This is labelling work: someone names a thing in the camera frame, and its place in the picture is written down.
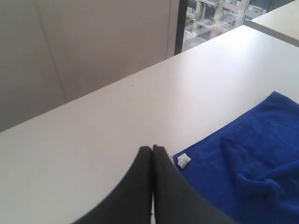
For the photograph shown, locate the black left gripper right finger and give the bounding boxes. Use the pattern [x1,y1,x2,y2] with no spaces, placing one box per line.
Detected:
[152,145,234,224]

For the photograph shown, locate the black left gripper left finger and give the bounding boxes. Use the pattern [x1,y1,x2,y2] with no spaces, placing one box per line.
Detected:
[75,146,152,224]

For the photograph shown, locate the blue microfibre cloth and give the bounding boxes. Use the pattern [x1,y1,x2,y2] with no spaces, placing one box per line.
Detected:
[178,91,299,224]

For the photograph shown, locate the white neighbouring table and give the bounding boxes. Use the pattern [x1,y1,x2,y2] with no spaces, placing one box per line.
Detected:
[248,0,299,47]

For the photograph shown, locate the black window frame post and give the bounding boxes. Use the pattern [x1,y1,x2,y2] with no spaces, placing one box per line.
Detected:
[174,0,188,55]

